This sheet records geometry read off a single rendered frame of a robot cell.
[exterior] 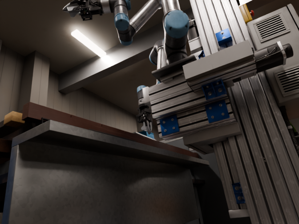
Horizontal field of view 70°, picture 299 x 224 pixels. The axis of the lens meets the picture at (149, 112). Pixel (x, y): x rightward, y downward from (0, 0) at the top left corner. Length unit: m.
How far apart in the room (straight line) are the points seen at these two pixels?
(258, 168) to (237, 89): 0.39
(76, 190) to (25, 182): 0.19
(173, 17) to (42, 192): 0.89
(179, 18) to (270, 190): 0.85
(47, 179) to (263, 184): 0.84
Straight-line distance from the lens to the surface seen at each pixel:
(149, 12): 1.40
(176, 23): 1.09
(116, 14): 1.21
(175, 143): 2.26
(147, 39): 3.84
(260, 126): 1.10
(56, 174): 0.83
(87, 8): 1.27
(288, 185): 1.07
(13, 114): 0.95
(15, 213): 0.76
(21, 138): 0.77
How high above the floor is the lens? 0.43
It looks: 23 degrees up
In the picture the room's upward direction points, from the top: 8 degrees counter-clockwise
